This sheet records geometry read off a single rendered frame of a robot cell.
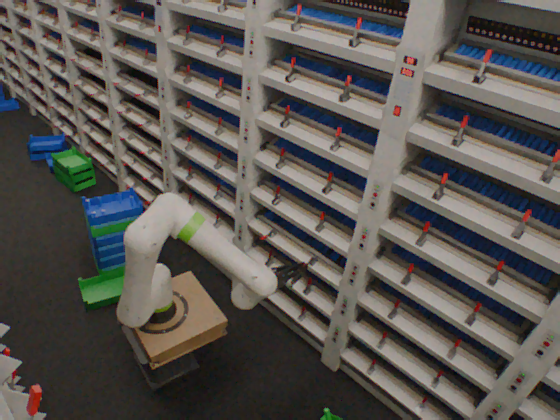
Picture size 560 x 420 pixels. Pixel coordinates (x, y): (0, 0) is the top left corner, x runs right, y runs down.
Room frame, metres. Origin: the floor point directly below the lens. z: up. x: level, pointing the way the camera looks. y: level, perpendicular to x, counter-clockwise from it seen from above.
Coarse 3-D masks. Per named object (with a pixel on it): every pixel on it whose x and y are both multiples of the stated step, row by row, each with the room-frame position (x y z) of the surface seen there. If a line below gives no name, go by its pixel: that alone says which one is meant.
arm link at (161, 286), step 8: (160, 264) 1.23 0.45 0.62; (160, 272) 1.18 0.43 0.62; (168, 272) 1.20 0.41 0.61; (152, 280) 1.13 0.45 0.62; (160, 280) 1.14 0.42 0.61; (168, 280) 1.17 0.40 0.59; (152, 288) 1.10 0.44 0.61; (160, 288) 1.12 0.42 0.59; (168, 288) 1.16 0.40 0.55; (160, 296) 1.10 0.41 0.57; (168, 296) 1.16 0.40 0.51; (160, 304) 1.13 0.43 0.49; (168, 304) 1.16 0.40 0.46; (160, 312) 1.13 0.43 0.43
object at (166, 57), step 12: (168, 12) 2.17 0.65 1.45; (168, 24) 2.17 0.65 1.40; (156, 36) 2.21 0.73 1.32; (168, 60) 2.16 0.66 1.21; (168, 84) 2.16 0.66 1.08; (168, 96) 2.16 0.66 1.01; (168, 120) 2.16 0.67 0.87; (168, 132) 2.16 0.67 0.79; (168, 144) 2.16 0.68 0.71; (168, 156) 2.17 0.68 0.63; (168, 168) 2.17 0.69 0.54; (168, 192) 2.18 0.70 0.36
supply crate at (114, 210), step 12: (120, 192) 1.98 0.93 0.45; (132, 192) 2.00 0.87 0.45; (84, 204) 1.84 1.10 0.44; (96, 204) 1.89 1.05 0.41; (108, 204) 1.91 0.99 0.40; (120, 204) 1.93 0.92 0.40; (96, 216) 1.72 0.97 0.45; (108, 216) 1.75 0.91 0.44; (120, 216) 1.79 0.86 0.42; (132, 216) 1.83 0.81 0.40
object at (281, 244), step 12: (252, 216) 1.72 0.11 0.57; (252, 228) 1.68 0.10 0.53; (264, 228) 1.66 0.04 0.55; (276, 240) 1.58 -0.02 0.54; (288, 240) 1.57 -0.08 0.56; (300, 240) 1.56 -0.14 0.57; (288, 252) 1.51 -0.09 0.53; (300, 252) 1.50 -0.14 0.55; (324, 276) 1.36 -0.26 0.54; (336, 276) 1.36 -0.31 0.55; (336, 288) 1.33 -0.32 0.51
